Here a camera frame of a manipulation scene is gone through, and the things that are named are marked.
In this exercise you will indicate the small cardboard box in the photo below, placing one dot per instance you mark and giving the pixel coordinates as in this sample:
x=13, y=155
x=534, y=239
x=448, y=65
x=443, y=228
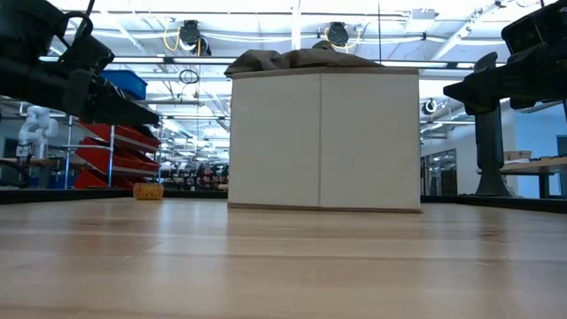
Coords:
x=517, y=155

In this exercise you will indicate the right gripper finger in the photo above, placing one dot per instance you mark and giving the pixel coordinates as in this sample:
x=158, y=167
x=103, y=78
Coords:
x=479, y=108
x=478, y=86

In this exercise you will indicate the red plastic bin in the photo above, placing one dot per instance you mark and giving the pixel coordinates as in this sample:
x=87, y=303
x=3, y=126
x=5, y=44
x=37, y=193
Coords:
x=133, y=135
x=88, y=181
x=95, y=155

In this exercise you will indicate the wooden workbench with cardboard box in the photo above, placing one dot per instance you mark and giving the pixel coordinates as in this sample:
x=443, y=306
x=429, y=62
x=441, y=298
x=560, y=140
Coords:
x=531, y=166

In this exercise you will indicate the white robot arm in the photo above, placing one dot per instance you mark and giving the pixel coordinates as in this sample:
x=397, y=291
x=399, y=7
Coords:
x=37, y=128

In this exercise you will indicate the black column with flared base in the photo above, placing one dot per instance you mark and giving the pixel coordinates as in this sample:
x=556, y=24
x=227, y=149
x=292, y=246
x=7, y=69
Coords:
x=489, y=146

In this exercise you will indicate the small round woven basket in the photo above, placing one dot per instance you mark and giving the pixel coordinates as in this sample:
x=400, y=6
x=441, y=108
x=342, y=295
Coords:
x=148, y=191

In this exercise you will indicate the blue plastic bin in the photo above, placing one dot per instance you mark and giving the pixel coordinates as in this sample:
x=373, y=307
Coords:
x=128, y=84

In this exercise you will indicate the wooden workbench with white robot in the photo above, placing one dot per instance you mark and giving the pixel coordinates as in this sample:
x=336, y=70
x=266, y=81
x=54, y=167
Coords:
x=26, y=161

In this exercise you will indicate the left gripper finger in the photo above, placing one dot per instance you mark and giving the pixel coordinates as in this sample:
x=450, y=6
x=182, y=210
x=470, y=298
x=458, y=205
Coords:
x=97, y=117
x=124, y=106

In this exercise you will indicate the beige fabric storage box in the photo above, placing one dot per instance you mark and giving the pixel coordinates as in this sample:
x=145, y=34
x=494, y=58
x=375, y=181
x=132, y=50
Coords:
x=323, y=142

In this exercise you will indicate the metal shelf rack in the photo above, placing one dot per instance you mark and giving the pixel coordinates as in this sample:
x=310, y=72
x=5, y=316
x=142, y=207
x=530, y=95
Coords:
x=67, y=142

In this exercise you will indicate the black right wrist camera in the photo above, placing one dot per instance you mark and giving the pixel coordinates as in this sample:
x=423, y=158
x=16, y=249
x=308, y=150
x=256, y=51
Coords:
x=536, y=28

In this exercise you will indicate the tan garment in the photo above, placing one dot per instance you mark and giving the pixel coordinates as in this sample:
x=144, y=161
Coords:
x=288, y=59

